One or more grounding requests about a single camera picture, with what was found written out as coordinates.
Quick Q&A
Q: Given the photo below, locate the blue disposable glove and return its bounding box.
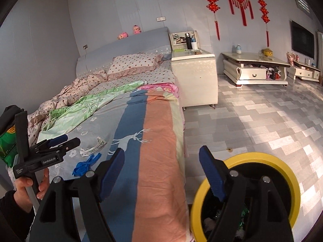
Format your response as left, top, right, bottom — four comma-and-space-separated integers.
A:
72, 152, 102, 177

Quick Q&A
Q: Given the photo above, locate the white nightstand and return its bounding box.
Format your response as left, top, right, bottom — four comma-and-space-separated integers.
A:
170, 30, 219, 110

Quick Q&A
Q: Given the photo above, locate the white television stand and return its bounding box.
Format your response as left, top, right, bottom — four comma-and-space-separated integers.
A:
288, 60, 322, 82

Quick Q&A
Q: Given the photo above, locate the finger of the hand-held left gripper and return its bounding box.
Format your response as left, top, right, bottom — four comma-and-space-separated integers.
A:
34, 134, 68, 151
38, 138, 81, 157

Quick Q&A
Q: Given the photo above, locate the dotted ruffled pillow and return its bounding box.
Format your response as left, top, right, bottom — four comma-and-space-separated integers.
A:
107, 53, 164, 75

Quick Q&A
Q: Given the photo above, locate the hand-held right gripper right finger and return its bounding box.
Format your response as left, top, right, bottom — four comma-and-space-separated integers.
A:
198, 145, 294, 242

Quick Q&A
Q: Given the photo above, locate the louvered window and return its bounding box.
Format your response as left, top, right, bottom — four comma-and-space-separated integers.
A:
294, 0, 312, 19

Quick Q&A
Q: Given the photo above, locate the black television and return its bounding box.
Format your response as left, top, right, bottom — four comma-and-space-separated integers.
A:
291, 20, 315, 58

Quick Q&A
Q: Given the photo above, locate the dark cloth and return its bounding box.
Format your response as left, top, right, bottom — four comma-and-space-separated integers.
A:
0, 105, 25, 135

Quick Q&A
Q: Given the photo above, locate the person's left forearm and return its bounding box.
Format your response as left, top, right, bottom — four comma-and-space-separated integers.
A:
0, 190, 36, 242

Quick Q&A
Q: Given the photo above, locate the pink floral sheet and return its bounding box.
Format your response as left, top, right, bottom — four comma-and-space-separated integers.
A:
139, 83, 179, 99

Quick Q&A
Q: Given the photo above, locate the grey bed headboard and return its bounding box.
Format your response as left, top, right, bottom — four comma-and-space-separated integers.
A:
76, 26, 172, 80

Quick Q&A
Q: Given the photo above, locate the person's left hand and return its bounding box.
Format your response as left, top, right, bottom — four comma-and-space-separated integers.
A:
15, 168, 50, 214

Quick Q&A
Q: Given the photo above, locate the yellow trash bin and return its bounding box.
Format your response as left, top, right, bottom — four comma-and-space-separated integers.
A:
190, 152, 301, 242

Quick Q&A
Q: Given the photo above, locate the green leaf print cushion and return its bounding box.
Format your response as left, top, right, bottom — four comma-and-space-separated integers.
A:
0, 126, 19, 167

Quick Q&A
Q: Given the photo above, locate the deer print striped blanket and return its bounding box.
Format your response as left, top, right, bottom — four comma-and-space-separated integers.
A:
38, 91, 195, 242

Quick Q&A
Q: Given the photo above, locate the grey dotted bed sheet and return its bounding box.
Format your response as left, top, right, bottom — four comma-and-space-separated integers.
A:
87, 60, 176, 94

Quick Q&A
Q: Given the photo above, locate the white coffee table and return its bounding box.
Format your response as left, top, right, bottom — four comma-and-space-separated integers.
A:
221, 52, 291, 88

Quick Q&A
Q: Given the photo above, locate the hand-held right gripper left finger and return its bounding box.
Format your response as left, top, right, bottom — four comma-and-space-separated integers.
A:
30, 147, 126, 242

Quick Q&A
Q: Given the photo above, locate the pink dotted quilt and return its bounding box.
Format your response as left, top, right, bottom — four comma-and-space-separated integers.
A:
26, 69, 109, 147

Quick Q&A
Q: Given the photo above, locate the green floral quilt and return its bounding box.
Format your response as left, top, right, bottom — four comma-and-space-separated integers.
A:
38, 80, 147, 142

